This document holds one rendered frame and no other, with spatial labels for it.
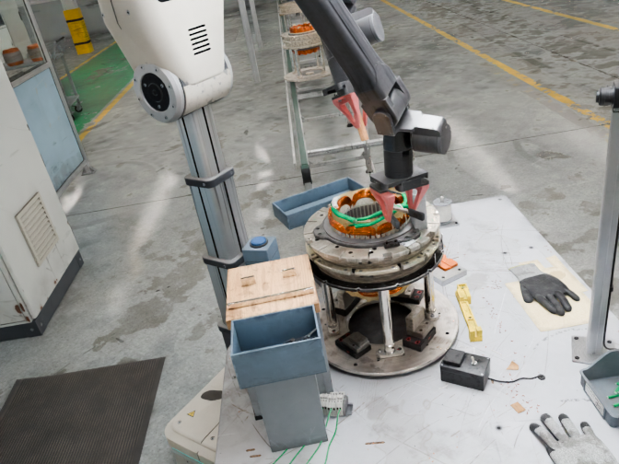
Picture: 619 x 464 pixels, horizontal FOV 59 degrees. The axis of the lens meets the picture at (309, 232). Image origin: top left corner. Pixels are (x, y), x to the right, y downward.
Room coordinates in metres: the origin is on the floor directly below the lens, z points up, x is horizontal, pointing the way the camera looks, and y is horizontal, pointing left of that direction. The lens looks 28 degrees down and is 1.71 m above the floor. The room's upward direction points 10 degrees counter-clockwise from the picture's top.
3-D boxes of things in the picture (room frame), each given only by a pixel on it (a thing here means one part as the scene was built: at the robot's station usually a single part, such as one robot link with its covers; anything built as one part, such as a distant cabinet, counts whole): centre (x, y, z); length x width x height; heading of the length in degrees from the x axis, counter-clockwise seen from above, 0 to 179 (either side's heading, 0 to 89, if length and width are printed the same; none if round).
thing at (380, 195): (1.01, -0.18, 1.21); 0.07 x 0.07 x 0.09; 21
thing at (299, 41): (4.15, -0.21, 0.94); 0.39 x 0.39 x 0.30
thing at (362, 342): (1.05, -0.06, 0.83); 0.05 x 0.04 x 0.02; 33
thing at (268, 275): (1.00, 0.10, 1.05); 0.20 x 0.19 x 0.02; 2
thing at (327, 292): (1.15, -0.02, 0.91); 0.02 x 0.02 x 0.21
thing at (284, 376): (0.84, 0.10, 0.92); 0.17 x 0.11 x 0.28; 92
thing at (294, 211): (1.41, -0.04, 0.92); 0.25 x 0.11 x 0.28; 111
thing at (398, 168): (1.02, -0.20, 1.28); 0.10 x 0.07 x 0.07; 111
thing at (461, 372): (0.92, -0.29, 0.81); 0.10 x 0.06 x 0.06; 56
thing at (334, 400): (0.89, 0.02, 0.80); 0.10 x 0.05 x 0.04; 73
